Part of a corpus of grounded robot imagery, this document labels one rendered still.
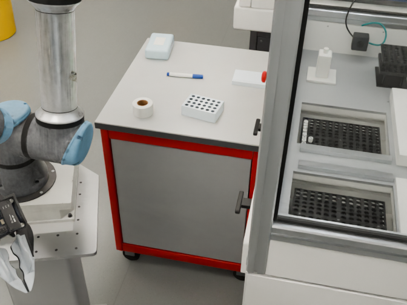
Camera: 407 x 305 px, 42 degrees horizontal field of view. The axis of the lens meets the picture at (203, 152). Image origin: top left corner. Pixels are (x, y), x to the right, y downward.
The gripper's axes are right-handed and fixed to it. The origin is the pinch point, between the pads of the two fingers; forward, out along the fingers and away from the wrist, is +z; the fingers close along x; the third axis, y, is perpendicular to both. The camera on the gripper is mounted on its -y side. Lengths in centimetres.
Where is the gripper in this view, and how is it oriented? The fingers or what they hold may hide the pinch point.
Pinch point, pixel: (24, 285)
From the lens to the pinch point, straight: 94.5
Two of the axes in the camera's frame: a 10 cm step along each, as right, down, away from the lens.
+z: 4.4, 9.0, -0.7
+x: 8.1, -3.6, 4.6
